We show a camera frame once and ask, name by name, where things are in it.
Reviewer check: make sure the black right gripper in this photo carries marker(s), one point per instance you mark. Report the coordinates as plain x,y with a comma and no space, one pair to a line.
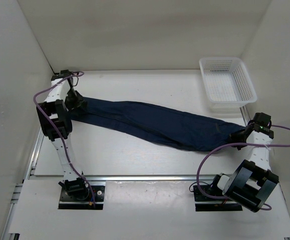
233,137

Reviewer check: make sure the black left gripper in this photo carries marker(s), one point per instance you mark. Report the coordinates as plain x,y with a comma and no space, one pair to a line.
80,101

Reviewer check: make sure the dark blue denim trousers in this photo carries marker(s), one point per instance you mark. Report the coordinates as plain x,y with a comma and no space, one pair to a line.
157,124

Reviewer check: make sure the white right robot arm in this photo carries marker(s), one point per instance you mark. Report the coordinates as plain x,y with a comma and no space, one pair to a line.
252,182

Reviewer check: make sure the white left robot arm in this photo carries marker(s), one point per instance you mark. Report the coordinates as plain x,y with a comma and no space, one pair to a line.
55,106

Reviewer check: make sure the white perforated plastic basket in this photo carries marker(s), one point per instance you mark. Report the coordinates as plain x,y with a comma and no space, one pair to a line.
227,83

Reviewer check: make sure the aluminium right side rail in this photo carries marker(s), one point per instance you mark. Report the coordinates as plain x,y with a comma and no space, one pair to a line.
245,115

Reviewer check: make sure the aluminium rail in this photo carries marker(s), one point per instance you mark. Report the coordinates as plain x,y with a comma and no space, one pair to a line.
245,115
124,178
34,155

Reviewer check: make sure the aluminium left side rail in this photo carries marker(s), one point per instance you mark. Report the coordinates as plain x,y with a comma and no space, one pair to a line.
34,155

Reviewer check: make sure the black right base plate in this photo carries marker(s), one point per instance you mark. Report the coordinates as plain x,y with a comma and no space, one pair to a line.
207,204

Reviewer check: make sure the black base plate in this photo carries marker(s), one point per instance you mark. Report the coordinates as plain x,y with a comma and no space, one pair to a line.
79,197
207,204

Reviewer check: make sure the aluminium front rail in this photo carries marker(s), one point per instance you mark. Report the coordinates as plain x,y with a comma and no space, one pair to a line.
124,178

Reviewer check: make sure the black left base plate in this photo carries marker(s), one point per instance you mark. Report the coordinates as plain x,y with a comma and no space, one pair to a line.
79,197

